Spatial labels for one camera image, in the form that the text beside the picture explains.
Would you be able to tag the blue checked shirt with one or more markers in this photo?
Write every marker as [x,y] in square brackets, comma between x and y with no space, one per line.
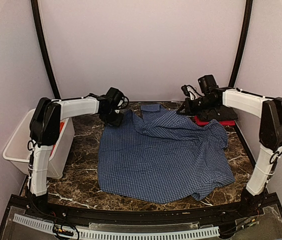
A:
[161,157]

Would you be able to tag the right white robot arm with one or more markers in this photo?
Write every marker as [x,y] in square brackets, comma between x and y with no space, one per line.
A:
[268,111]

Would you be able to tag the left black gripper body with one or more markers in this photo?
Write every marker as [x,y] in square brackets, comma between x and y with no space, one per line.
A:
[111,118]

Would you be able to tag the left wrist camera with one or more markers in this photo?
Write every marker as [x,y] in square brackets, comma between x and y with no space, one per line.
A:
[117,99]

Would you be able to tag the right black frame post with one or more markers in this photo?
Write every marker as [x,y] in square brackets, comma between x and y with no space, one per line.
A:
[242,43]

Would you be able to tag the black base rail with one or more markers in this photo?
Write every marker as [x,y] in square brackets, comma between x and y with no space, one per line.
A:
[216,215]

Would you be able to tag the orange garment in basket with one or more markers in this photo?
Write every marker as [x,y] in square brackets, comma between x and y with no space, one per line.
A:
[61,126]

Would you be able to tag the black frame post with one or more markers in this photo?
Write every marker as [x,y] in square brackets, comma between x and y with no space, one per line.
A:
[43,48]
[242,43]

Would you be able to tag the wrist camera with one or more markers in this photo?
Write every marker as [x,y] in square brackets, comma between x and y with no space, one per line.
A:
[117,99]
[206,83]

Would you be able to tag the left black frame post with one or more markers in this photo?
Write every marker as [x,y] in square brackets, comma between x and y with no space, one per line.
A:
[43,48]

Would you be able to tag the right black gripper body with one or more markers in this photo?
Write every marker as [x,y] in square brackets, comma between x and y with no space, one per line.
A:
[196,108]

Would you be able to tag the white slotted cable duct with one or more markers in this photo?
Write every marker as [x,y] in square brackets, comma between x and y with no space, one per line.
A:
[98,231]

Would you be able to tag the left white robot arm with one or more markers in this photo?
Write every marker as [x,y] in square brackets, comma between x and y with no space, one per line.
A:
[45,128]

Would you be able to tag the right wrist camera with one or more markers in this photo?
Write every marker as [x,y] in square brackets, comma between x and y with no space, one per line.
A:
[206,83]

